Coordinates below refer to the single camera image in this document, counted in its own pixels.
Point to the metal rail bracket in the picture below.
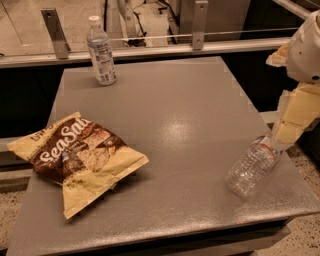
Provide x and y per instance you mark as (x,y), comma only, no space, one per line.
(199,23)
(56,33)

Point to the brown sea salt chip bag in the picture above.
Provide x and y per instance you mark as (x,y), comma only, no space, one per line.
(83,157)

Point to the grey table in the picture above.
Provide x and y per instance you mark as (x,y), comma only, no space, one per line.
(192,120)

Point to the lying clear water bottle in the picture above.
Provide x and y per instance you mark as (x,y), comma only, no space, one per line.
(248,172)

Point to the upright labelled water bottle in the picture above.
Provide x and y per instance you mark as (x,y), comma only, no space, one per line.
(100,51)

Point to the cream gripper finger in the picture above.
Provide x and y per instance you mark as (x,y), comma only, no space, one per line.
(279,57)
(297,109)

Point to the horizontal metal rail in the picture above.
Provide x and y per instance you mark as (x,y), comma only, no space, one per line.
(139,53)

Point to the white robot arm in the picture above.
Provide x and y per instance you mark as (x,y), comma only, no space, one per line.
(301,58)

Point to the left metal rail bracket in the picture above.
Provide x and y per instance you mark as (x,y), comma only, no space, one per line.
(56,33)

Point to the right metal rail bracket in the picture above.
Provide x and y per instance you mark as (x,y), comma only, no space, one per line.
(199,23)

